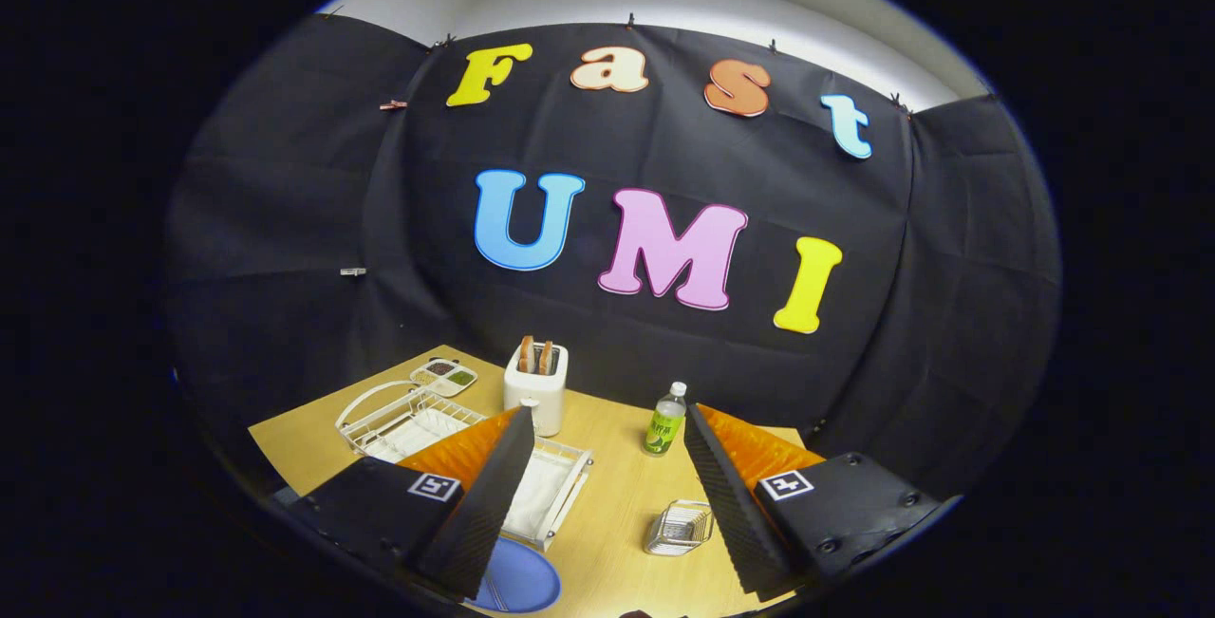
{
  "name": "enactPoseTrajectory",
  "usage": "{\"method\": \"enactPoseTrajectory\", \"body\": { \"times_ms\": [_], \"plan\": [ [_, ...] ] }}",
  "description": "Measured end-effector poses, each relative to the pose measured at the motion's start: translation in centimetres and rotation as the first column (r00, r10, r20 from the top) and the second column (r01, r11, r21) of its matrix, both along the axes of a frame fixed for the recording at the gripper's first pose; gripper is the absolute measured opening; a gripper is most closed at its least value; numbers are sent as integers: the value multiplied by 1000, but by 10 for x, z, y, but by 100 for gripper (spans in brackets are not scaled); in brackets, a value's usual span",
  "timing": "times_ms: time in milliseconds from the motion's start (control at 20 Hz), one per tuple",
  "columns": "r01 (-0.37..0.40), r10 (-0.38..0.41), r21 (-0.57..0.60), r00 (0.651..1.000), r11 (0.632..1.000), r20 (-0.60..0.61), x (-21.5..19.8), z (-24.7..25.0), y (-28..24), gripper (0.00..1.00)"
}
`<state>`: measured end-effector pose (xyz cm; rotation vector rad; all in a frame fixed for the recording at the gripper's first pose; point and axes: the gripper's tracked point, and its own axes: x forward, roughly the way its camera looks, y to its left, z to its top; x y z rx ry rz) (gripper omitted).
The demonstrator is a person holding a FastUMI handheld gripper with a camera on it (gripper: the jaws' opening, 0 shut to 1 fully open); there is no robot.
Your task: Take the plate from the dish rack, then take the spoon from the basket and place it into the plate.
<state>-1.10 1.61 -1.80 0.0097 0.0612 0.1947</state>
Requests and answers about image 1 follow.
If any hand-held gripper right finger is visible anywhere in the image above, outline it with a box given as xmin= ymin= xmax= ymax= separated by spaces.
xmin=683 ymin=403 xmax=962 ymax=600

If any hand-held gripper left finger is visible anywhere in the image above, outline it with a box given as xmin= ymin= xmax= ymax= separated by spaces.
xmin=290 ymin=404 xmax=535 ymax=600

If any metal wire basket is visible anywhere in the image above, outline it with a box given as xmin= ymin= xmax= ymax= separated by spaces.
xmin=644 ymin=500 xmax=715 ymax=557

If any white wire dish rack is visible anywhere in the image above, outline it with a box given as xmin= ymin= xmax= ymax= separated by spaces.
xmin=335 ymin=380 xmax=594 ymax=553

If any blue plate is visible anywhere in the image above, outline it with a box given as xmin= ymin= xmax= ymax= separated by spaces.
xmin=472 ymin=537 xmax=562 ymax=614

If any white sectioned condiment dish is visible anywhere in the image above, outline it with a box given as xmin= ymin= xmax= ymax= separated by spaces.
xmin=410 ymin=358 xmax=478 ymax=398

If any green label water bottle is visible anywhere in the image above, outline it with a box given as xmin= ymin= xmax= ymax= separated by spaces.
xmin=643 ymin=382 xmax=688 ymax=458

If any white toaster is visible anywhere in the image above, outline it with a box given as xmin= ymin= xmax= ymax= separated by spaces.
xmin=503 ymin=341 xmax=570 ymax=438

